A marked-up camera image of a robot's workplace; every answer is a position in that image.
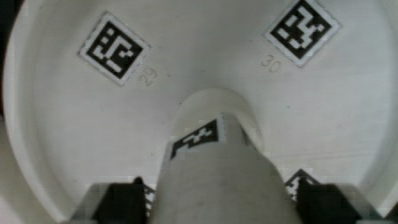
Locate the white round table top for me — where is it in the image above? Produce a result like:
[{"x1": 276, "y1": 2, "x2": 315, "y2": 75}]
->
[{"x1": 4, "y1": 0, "x2": 398, "y2": 224}]

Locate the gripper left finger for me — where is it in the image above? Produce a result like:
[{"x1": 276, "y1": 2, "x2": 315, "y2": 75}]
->
[{"x1": 93, "y1": 177, "x2": 148, "y2": 224}]

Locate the white cylindrical table leg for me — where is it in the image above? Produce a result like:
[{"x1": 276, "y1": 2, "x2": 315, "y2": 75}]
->
[{"x1": 148, "y1": 113, "x2": 305, "y2": 224}]

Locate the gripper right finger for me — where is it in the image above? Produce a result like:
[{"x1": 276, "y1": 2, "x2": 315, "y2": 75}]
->
[{"x1": 298, "y1": 180, "x2": 362, "y2": 224}]

